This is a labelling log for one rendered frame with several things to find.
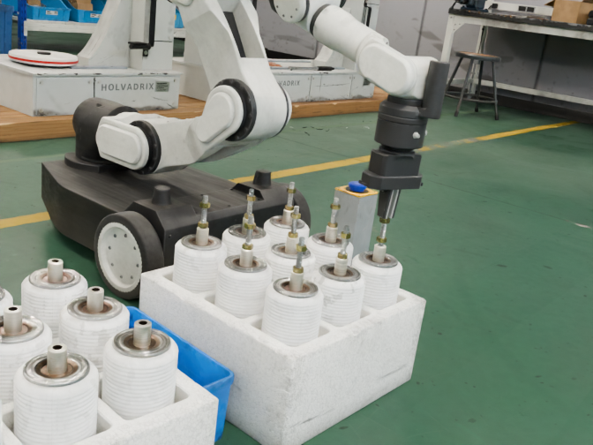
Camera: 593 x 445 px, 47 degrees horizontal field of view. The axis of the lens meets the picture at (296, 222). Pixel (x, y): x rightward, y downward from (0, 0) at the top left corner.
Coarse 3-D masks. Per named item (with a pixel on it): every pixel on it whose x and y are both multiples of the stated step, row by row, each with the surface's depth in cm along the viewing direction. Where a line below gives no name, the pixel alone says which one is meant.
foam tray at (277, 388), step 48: (144, 288) 128; (192, 336) 121; (240, 336) 112; (336, 336) 114; (384, 336) 125; (240, 384) 114; (288, 384) 106; (336, 384) 117; (384, 384) 131; (288, 432) 110
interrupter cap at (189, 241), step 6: (186, 240) 127; (192, 240) 128; (210, 240) 128; (216, 240) 129; (186, 246) 124; (192, 246) 124; (198, 246) 124; (204, 246) 125; (210, 246) 125; (216, 246) 125
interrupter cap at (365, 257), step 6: (366, 252) 133; (372, 252) 133; (360, 258) 129; (366, 258) 130; (390, 258) 131; (372, 264) 127; (378, 264) 127; (384, 264) 128; (390, 264) 128; (396, 264) 128
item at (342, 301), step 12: (312, 276) 121; (324, 288) 118; (336, 288) 117; (348, 288) 118; (360, 288) 119; (324, 300) 119; (336, 300) 118; (348, 300) 118; (360, 300) 121; (324, 312) 119; (336, 312) 119; (348, 312) 119; (360, 312) 123; (336, 324) 120
